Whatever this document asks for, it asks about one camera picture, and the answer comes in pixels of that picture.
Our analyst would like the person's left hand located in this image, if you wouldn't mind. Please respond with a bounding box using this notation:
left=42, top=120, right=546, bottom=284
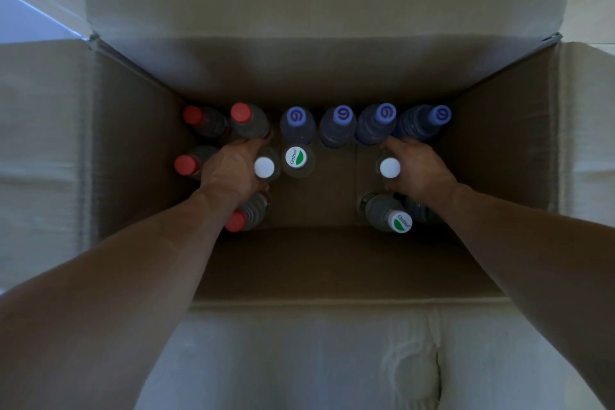
left=199, top=137, right=272, bottom=211

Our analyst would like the group of bottles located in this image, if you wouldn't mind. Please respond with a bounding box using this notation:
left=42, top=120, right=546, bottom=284
left=172, top=102, right=454, bottom=235

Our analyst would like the brown cardboard box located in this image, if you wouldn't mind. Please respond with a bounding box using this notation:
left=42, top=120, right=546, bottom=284
left=0, top=0, right=615, bottom=410

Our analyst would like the person's left forearm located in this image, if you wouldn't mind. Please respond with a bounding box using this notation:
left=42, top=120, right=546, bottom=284
left=0, top=188, right=231, bottom=410

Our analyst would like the person's right forearm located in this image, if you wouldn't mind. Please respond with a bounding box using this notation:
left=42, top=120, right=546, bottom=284
left=441, top=183, right=615, bottom=410

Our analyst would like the person's right hand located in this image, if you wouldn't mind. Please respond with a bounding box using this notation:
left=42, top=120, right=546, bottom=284
left=382, top=135, right=460, bottom=209

